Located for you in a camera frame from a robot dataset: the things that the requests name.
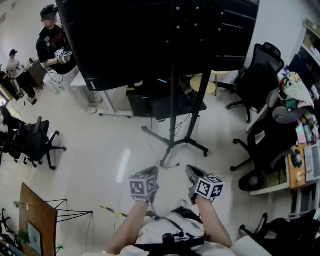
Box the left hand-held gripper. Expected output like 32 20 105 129
128 166 160 205

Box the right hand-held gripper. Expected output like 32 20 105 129
186 164 225 206

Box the person's right forearm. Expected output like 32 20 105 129
194 196 234 249

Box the person's left forearm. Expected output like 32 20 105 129
106 199 152 255

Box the black metal TV stand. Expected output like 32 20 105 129
141 0 213 169

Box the yellow black striped tape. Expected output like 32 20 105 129
100 205 128 218

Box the black round waste bin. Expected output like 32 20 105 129
238 170 265 192

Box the black chest harness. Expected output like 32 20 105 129
134 207 213 255

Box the black cabinet box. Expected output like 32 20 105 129
126 79 173 118

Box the grey and black office chair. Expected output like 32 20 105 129
229 88 316 173

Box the yellow round side table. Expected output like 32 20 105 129
189 70 231 97

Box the wooden desk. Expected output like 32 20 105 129
287 143 320 190

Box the black round desk gadget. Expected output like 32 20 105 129
291 149 303 169

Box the black mesh office chair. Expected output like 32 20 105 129
226 42 286 124

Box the white table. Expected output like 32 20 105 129
70 71 135 119

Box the silver laptop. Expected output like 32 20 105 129
303 143 320 183

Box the brown wooden board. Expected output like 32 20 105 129
19 182 59 256

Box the patterned white cloth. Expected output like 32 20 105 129
277 71 315 110

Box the framed picture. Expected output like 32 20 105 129
26 221 43 256

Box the black television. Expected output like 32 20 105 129
55 0 261 92

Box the small green plant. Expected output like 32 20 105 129
17 228 31 246

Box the black computer monitor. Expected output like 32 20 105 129
287 53 317 91

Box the brown wooden cabinet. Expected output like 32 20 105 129
23 60 48 90

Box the white shelf unit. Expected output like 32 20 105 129
298 18 320 66

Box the white bead bracelet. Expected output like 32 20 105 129
132 196 152 205

